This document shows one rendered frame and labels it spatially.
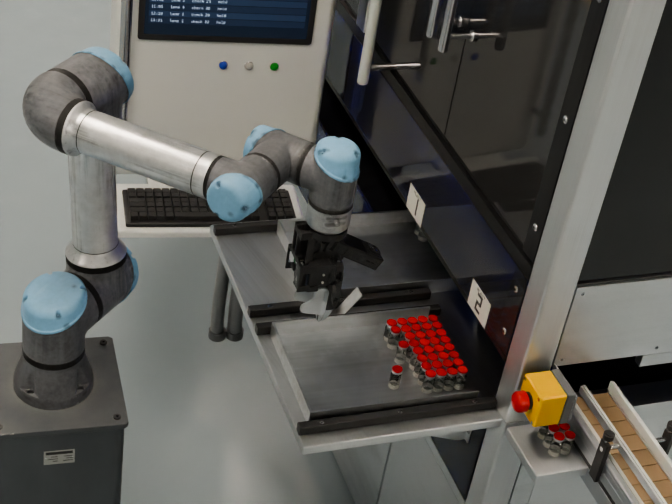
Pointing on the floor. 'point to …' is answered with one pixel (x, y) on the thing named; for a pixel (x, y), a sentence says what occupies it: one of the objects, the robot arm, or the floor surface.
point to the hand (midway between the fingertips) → (323, 314)
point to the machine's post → (569, 225)
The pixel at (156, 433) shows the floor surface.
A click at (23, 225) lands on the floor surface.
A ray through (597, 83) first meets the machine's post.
